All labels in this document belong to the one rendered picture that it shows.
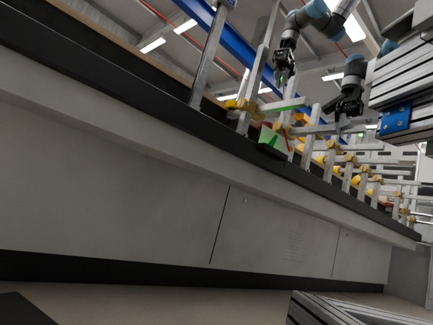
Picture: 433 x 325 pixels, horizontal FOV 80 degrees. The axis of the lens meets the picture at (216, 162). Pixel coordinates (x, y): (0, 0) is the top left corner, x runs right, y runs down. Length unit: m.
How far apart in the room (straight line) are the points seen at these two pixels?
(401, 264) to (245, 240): 2.52
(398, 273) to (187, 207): 2.94
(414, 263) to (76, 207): 3.39
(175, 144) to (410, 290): 3.23
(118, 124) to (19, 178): 0.35
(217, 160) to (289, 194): 0.51
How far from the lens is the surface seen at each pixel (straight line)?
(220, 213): 1.32
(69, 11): 1.11
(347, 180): 1.89
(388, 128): 0.91
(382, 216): 2.41
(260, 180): 1.20
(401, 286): 3.73
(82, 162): 1.01
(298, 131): 1.28
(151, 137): 0.87
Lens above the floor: 0.38
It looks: 10 degrees up
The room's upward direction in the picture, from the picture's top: 15 degrees clockwise
